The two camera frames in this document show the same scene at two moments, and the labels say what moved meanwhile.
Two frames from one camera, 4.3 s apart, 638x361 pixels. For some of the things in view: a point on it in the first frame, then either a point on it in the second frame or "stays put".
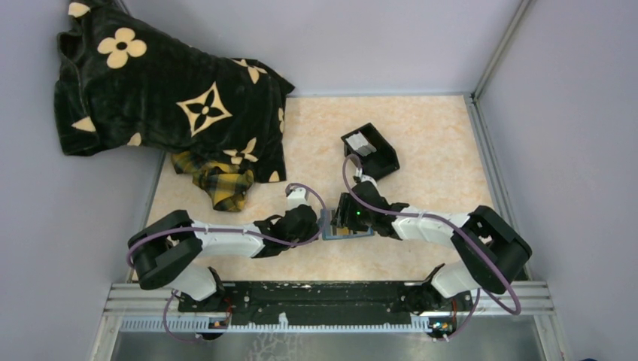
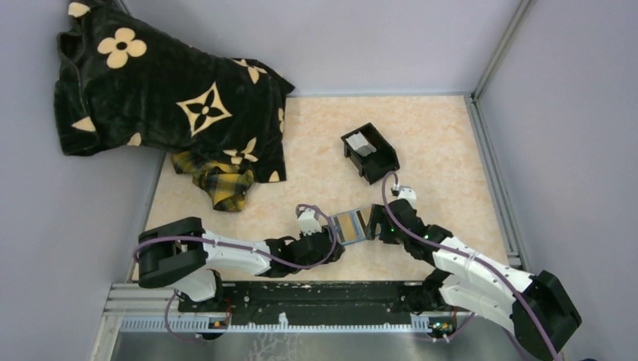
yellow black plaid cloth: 226,184 stays put
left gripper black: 312,232 → 338,250
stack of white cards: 360,144 stays put
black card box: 379,164 stays put
